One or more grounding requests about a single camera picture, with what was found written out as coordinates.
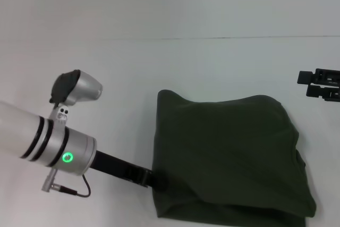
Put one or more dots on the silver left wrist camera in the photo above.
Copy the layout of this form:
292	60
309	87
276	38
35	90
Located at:
79	86

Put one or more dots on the dark green FREE t-shirt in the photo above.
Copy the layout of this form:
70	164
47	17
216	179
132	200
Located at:
225	158

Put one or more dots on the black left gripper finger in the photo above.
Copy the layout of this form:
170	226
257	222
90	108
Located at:
154	180

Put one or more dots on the silver flange clamp knob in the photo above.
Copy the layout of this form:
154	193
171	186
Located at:
49	180

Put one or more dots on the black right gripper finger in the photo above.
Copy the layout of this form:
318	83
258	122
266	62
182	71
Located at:
322	93
318	76

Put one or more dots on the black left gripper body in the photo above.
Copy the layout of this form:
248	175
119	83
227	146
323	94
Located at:
117	167

